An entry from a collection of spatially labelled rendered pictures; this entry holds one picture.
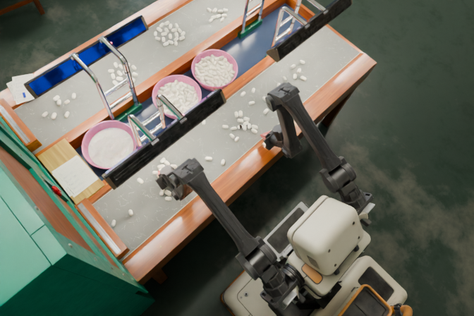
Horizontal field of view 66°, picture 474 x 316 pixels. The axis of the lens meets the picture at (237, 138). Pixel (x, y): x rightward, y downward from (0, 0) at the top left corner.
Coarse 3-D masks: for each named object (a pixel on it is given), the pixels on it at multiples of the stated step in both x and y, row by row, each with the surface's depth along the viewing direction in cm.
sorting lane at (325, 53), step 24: (312, 48) 227; (336, 48) 229; (264, 72) 215; (288, 72) 217; (312, 72) 219; (336, 72) 221; (240, 96) 206; (264, 96) 208; (216, 120) 198; (264, 120) 201; (192, 144) 191; (216, 144) 192; (240, 144) 194; (144, 168) 182; (216, 168) 186; (120, 192) 176; (144, 192) 177; (192, 192) 180; (120, 216) 171; (144, 216) 172; (168, 216) 173; (144, 240) 168
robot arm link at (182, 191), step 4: (196, 160) 125; (172, 176) 122; (172, 180) 122; (176, 180) 122; (176, 184) 123; (180, 184) 127; (184, 184) 128; (176, 188) 152; (180, 188) 145; (184, 188) 139; (188, 188) 145; (176, 192) 154; (180, 192) 151; (184, 192) 146; (188, 192) 153; (180, 196) 154; (184, 196) 155
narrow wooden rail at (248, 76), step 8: (256, 64) 214; (264, 64) 215; (248, 72) 211; (256, 72) 212; (240, 80) 208; (248, 80) 209; (224, 88) 205; (232, 88) 205; (240, 88) 207; (224, 96) 203; (104, 184) 174; (104, 192) 173; (96, 200) 172
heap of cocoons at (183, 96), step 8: (176, 80) 206; (160, 88) 203; (168, 88) 204; (176, 88) 205; (184, 88) 205; (192, 88) 205; (168, 96) 201; (176, 96) 202; (184, 96) 203; (192, 96) 205; (176, 104) 200; (184, 104) 200; (192, 104) 201; (168, 112) 197; (184, 112) 200
